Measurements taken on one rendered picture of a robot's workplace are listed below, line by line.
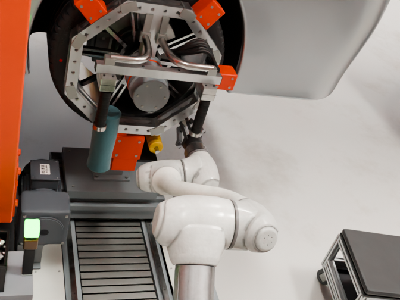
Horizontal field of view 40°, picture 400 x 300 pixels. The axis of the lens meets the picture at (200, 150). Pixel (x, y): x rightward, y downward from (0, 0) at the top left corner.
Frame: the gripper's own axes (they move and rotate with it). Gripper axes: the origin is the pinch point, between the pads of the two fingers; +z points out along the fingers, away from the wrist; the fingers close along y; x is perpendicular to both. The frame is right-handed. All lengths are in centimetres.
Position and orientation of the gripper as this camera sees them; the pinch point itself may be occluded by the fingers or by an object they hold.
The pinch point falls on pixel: (183, 118)
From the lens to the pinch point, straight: 223.5
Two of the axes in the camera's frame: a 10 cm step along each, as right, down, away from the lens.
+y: 8.4, -5.1, -1.6
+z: -2.4, -6.3, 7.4
